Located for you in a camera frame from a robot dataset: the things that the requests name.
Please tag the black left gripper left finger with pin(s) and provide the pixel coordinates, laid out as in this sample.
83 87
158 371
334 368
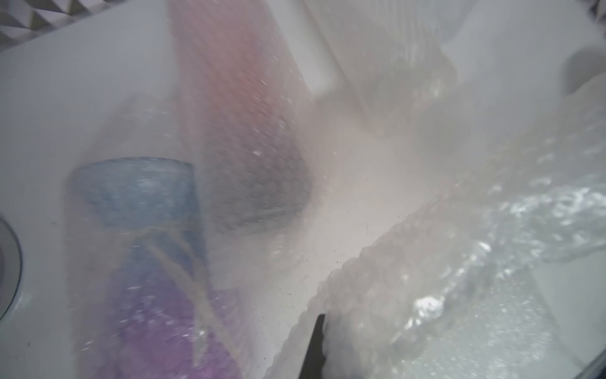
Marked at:
314 359

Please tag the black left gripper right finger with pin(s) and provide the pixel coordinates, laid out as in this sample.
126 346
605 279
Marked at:
596 369

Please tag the clear bubble wrap sheet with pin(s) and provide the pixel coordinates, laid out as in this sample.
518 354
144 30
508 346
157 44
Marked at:
448 291

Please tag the blue purple wrapped vase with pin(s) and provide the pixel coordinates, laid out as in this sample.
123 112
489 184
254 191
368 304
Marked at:
141 301

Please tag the pink wrapped vase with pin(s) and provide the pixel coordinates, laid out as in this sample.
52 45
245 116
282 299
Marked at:
243 101

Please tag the clear wrapped vase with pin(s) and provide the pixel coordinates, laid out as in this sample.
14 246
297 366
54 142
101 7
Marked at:
391 59

